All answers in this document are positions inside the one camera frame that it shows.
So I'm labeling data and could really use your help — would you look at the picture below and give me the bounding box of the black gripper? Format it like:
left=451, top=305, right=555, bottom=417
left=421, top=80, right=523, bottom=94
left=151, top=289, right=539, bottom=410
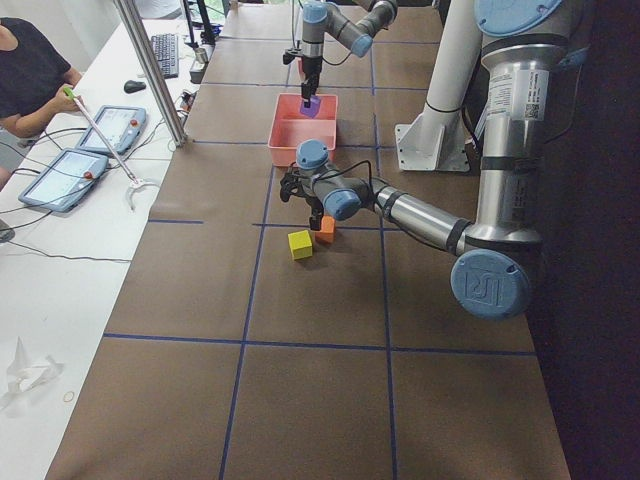
left=301, top=56, right=322, bottom=99
left=294, top=172, right=324, bottom=230

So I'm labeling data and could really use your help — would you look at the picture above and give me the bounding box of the purple foam block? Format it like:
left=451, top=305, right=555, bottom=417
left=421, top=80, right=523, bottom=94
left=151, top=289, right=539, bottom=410
left=299, top=95, right=321, bottom=118

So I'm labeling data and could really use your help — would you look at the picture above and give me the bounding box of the orange foam block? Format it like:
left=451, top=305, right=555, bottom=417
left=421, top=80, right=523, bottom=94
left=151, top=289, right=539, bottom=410
left=314, top=215, right=336, bottom=244

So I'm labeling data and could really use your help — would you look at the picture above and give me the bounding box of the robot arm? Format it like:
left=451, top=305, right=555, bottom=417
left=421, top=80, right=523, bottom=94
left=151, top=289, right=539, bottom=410
left=296, top=1, right=398, bottom=117
left=280, top=1, right=595, bottom=320

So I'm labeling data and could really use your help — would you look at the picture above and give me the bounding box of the pink plastic bin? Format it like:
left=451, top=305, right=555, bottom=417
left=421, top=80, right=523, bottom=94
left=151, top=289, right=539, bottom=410
left=268, top=93, right=338, bottom=167

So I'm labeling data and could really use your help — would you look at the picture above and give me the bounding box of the yellow foam block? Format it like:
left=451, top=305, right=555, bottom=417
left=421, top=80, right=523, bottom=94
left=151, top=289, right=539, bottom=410
left=288, top=230, right=313, bottom=261

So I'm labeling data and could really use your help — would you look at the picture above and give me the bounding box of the black keyboard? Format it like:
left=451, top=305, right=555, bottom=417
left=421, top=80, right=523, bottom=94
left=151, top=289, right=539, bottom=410
left=150, top=33, right=179, bottom=79

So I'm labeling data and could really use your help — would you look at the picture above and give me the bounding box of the black computer mouse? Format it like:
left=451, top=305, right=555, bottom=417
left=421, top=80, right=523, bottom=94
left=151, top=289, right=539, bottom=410
left=123, top=80, right=146, bottom=94

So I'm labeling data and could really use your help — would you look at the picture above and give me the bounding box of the grabber stick tool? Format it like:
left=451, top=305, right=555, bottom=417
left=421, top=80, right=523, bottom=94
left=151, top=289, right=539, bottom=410
left=62, top=86, right=161, bottom=211

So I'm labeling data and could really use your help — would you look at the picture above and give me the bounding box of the upper teach pendant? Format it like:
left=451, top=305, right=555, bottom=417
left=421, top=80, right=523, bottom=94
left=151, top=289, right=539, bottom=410
left=76, top=105, right=147, bottom=156

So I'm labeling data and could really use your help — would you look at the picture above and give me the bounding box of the teach pendant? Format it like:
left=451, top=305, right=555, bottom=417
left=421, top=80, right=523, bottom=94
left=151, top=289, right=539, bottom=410
left=76, top=105, right=147, bottom=156
left=18, top=148, right=108, bottom=213

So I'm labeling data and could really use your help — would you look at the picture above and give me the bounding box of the lower teach pendant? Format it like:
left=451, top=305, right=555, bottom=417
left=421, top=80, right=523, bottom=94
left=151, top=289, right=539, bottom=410
left=18, top=148, right=108, bottom=213

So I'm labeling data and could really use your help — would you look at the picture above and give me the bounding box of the person in black shirt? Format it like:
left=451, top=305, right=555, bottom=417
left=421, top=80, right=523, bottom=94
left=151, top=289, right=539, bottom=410
left=1, top=17, right=82, bottom=138

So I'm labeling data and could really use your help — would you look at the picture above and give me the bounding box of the crumpled white paper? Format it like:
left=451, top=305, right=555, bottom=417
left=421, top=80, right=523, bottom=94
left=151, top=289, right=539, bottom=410
left=1, top=338, right=65, bottom=410

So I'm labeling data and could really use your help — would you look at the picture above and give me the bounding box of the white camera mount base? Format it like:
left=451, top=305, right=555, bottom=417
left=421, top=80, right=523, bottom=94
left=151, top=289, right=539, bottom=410
left=394, top=108, right=470, bottom=172

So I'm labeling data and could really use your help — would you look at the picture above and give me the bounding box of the white camera pole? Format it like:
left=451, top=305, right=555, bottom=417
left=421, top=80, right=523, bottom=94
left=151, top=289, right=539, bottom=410
left=426, top=0, right=482, bottom=114

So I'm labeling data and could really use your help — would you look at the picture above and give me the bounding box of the aluminium frame post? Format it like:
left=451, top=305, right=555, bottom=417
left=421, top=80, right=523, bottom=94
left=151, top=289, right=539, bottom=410
left=114, top=0, right=187, bottom=147

